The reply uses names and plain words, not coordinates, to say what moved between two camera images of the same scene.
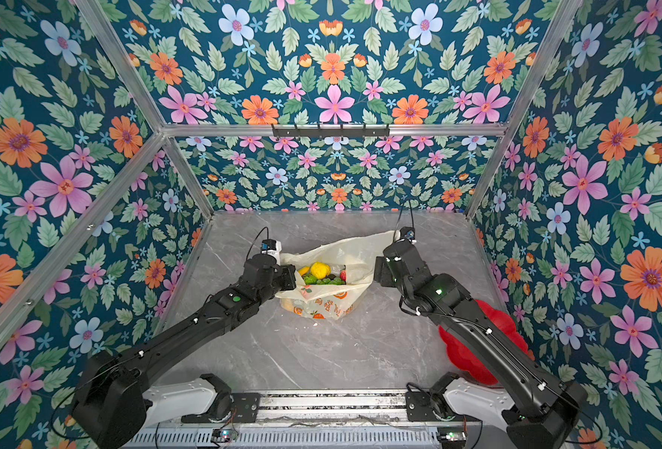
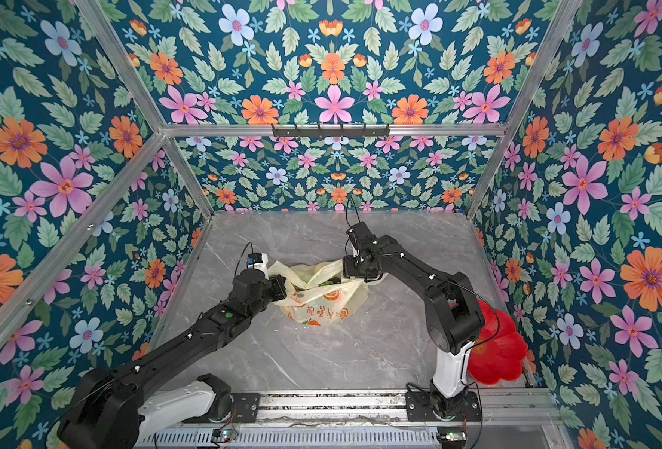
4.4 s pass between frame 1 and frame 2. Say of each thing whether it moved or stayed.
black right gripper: moved
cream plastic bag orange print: moved
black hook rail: stayed
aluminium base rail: stayed
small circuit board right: stayed
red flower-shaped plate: stayed
